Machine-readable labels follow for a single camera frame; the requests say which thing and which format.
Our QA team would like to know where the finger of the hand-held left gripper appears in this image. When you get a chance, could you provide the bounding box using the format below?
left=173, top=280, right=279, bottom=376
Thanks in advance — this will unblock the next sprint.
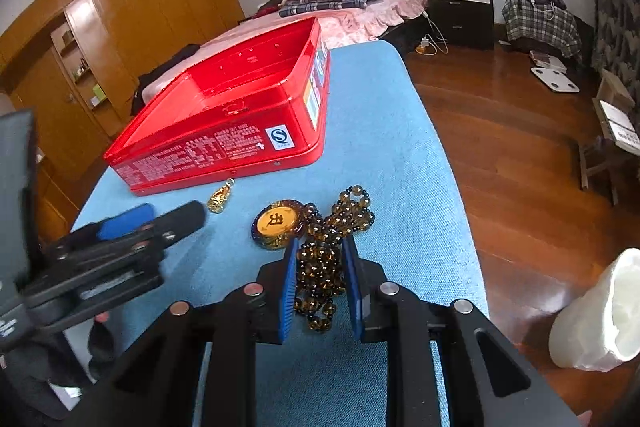
left=70, top=203, right=156, bottom=248
left=115, top=201, right=207, bottom=261

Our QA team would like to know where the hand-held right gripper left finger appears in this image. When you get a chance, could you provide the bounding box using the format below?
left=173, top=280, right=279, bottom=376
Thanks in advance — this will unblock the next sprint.
left=92, top=238, right=300, bottom=427

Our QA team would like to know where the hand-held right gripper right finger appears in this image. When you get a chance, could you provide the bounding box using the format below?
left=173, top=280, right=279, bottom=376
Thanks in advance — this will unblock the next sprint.
left=341, top=234, right=583, bottom=427

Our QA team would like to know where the brown bead necklace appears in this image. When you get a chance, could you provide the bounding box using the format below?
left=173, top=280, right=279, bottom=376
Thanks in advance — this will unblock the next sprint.
left=292, top=186, right=376, bottom=333

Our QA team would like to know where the small gold charm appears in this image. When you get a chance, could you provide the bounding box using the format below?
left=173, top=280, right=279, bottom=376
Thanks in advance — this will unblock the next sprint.
left=207, top=178, right=236, bottom=214

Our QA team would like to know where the round gold pendant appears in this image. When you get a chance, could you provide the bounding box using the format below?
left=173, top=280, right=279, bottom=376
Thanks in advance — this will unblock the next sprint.
left=251, top=198, right=313, bottom=252

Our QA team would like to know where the red tin box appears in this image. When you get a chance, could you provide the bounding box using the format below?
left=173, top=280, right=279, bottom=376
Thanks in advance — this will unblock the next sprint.
left=102, top=16, right=332, bottom=198

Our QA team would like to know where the wooden side cabinet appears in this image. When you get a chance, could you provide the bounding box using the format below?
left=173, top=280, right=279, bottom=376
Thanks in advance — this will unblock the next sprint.
left=35, top=147, right=108, bottom=230

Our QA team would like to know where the dark clothing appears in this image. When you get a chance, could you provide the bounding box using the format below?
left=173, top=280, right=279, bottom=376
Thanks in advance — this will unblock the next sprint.
left=131, top=44, right=201, bottom=115

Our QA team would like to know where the wooden wardrobe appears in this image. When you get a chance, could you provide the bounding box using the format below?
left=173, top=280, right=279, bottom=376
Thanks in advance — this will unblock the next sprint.
left=0, top=0, right=246, bottom=218

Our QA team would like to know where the white waste bin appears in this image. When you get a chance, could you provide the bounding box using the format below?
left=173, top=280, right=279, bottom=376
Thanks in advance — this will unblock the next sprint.
left=548, top=248, right=640, bottom=373

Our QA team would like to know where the bed with pink cover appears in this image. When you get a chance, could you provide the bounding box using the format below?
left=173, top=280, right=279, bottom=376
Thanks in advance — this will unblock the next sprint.
left=137, top=0, right=433, bottom=102

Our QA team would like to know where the folded plaid cloth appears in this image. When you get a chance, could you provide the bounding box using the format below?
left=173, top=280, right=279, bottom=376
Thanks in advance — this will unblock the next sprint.
left=277, top=0, right=386, bottom=18

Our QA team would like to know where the wooden stool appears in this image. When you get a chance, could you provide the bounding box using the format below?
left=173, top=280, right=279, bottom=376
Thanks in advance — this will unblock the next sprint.
left=577, top=69, right=640, bottom=208

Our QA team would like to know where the white bathroom scale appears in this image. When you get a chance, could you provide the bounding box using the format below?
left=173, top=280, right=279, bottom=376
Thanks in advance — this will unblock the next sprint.
left=530, top=67, right=581, bottom=94

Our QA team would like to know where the dark nightstand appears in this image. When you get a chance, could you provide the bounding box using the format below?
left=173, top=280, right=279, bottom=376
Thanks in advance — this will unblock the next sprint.
left=429, top=0, right=496, bottom=50

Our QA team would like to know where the white cardboard box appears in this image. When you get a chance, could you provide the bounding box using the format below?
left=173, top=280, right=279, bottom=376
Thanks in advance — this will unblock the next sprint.
left=597, top=99, right=640, bottom=148

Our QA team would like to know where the plaid bag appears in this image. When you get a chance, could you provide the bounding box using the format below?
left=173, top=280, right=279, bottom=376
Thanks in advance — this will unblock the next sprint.
left=501, top=0, right=583, bottom=58

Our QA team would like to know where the power strip with cable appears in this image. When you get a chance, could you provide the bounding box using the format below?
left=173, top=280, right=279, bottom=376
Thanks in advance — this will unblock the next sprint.
left=415, top=7, right=451, bottom=56

